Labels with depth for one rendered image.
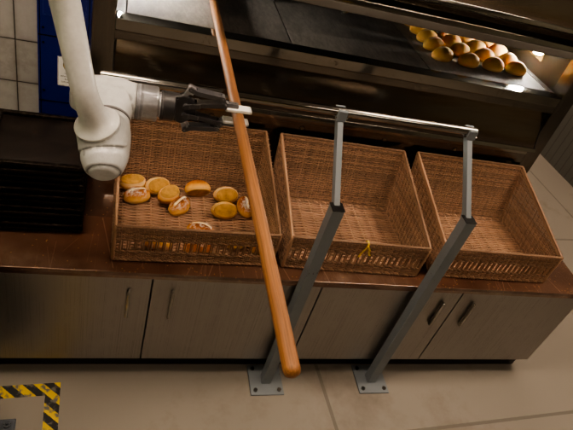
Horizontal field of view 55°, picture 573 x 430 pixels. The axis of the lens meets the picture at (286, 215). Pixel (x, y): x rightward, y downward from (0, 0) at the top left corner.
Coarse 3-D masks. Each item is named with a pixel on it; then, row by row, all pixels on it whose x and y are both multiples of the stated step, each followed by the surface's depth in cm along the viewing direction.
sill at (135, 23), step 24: (120, 24) 177; (144, 24) 179; (168, 24) 182; (240, 48) 190; (264, 48) 191; (288, 48) 194; (312, 48) 200; (360, 72) 204; (384, 72) 206; (408, 72) 208; (432, 72) 214; (504, 96) 224; (528, 96) 226; (552, 96) 230
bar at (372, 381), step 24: (240, 96) 160; (264, 96) 163; (336, 120) 172; (384, 120) 175; (408, 120) 177; (336, 144) 171; (336, 168) 170; (336, 192) 169; (336, 216) 168; (456, 240) 186; (312, 264) 181; (432, 264) 198; (432, 288) 201; (288, 312) 198; (408, 312) 211; (384, 360) 229; (264, 384) 224; (360, 384) 237; (384, 384) 240
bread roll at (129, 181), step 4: (124, 176) 201; (128, 176) 201; (132, 176) 202; (136, 176) 202; (140, 176) 203; (124, 180) 200; (128, 180) 200; (132, 180) 200; (136, 180) 201; (140, 180) 201; (144, 180) 202; (120, 184) 199; (124, 184) 199; (128, 184) 199; (132, 184) 200; (136, 184) 200; (140, 184) 201; (144, 184) 203; (124, 188) 200; (128, 188) 200
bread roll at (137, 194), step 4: (132, 188) 197; (136, 188) 198; (140, 188) 198; (144, 188) 200; (124, 192) 197; (128, 192) 196; (132, 192) 196; (136, 192) 197; (140, 192) 197; (144, 192) 198; (148, 192) 200; (124, 196) 196; (128, 196) 196; (132, 196) 196; (136, 196) 197; (140, 196) 197; (144, 196) 198; (148, 196) 200; (124, 200) 197; (128, 200) 197; (132, 200) 197; (136, 200) 197; (140, 200) 198; (144, 200) 199
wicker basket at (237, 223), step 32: (160, 128) 200; (224, 128) 206; (192, 160) 209; (224, 160) 213; (256, 160) 216; (128, 224) 190; (160, 224) 194; (224, 224) 204; (128, 256) 177; (160, 256) 180; (192, 256) 184; (224, 256) 186; (256, 256) 190
